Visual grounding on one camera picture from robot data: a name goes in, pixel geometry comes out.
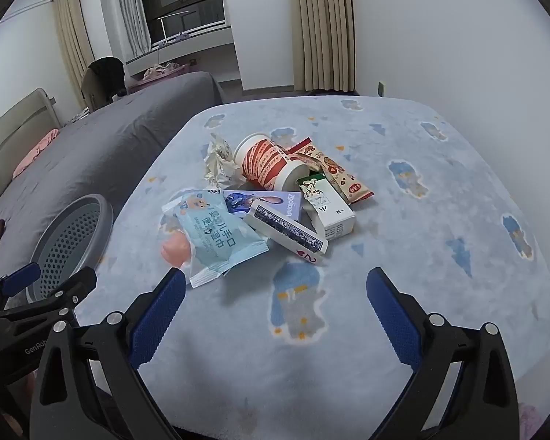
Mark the pink soft object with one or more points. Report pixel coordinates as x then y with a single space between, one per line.
176 247

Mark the purple rabbit print box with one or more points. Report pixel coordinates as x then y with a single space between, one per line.
270 199

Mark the beige chair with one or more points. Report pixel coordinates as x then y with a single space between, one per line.
89 89

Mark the short beige snack wrapper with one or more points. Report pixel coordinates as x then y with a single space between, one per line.
302 147

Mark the narrow beige curtain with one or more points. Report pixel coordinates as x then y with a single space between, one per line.
71 32

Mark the pink basket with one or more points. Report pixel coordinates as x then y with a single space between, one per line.
140 85

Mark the wide beige curtain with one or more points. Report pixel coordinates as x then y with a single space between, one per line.
321 27

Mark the white paper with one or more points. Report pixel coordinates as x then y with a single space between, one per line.
220 160

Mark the wall socket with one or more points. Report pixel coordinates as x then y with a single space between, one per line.
382 88

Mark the blue wet wipe packet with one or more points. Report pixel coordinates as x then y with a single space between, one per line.
211 233

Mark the grey perforated basket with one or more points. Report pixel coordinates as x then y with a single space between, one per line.
73 238

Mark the black clothing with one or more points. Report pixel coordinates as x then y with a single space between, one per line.
110 73

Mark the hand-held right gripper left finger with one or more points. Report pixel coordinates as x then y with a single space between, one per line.
160 316

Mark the pink pillow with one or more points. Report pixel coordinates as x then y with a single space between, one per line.
36 151

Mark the beige headboard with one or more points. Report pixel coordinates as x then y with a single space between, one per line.
9 128

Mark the long beige snack wrapper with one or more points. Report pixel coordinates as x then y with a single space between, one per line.
343 178

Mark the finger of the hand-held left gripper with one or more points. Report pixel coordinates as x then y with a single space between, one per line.
73 286
23 277

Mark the playing card box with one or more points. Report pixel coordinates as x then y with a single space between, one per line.
288 233

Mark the beige clothes pile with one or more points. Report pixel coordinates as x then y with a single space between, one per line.
158 72

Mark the bed with grey sheet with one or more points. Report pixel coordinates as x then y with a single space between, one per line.
119 128

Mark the white green carton box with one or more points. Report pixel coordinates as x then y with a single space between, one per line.
334 213

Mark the white sheer curtain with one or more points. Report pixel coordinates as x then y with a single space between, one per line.
128 9

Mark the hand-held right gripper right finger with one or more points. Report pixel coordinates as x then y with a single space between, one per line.
394 316

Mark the light blue printed blanket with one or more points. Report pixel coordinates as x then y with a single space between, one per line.
440 238

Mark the red white paper cup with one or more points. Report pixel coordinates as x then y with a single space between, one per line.
266 160

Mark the white window desk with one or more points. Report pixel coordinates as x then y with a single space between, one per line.
188 52

